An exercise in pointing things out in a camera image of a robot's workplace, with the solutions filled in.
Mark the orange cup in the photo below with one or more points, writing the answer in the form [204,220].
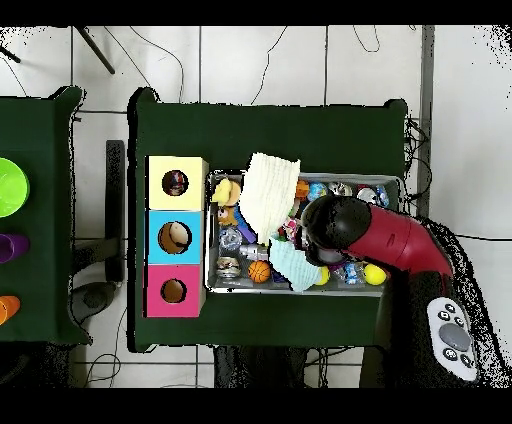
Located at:
[8,310]

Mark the black upright panel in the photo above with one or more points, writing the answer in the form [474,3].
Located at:
[115,200]

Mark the globe print ball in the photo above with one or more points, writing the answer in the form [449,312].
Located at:
[316,190]

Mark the cream waffle cloth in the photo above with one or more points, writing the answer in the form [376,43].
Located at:
[268,196]

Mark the grey rounded stand base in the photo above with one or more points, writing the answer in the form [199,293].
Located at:
[94,298]

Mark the black tripod leg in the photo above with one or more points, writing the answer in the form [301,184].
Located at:
[10,54]
[96,50]

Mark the lime green bowl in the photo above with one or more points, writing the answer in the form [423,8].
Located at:
[12,188]

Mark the purple cup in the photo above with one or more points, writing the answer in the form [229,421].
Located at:
[12,248]

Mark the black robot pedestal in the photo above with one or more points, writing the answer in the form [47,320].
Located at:
[260,368]

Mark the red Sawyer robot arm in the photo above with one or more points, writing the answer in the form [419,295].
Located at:
[400,240]

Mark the wooden box with three holes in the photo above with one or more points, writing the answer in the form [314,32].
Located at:
[160,280]

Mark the orange basketball toy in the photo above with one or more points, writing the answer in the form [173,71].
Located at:
[259,272]

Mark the shallow mesh bin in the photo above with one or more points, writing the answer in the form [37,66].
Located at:
[240,288]

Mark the yellow plush duck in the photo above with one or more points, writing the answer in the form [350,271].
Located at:
[224,192]

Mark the dark green side table cloth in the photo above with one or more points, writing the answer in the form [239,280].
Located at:
[36,120]

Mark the mint waffle cloth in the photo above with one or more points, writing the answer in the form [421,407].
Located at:
[294,266]

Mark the yellow ball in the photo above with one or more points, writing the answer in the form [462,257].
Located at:
[324,276]
[374,274]

